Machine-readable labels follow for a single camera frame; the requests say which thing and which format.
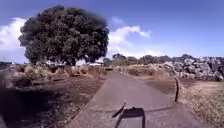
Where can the grey rock pile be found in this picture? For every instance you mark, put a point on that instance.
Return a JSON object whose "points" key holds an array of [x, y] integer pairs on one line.
{"points": [[196, 70]]}

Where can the large dark green tree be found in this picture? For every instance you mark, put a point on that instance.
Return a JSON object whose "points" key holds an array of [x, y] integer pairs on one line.
{"points": [[63, 33]]}

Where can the dark short post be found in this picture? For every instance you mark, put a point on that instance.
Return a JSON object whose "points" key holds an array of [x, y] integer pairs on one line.
{"points": [[177, 90]]}

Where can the grey asphalt path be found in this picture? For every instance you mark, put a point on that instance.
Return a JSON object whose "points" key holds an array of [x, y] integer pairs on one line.
{"points": [[123, 90]]}

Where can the dry brown bushes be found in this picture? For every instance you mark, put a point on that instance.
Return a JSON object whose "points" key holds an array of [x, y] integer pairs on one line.
{"points": [[36, 71]]}

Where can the row of distant trees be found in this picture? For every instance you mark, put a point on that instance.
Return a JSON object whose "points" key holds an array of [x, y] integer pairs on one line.
{"points": [[146, 59]]}

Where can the dark bare ground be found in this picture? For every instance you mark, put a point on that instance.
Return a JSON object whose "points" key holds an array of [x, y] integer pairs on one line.
{"points": [[60, 96]]}

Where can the dry yellow grass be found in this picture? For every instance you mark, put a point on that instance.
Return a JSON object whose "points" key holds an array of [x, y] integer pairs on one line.
{"points": [[206, 100]]}

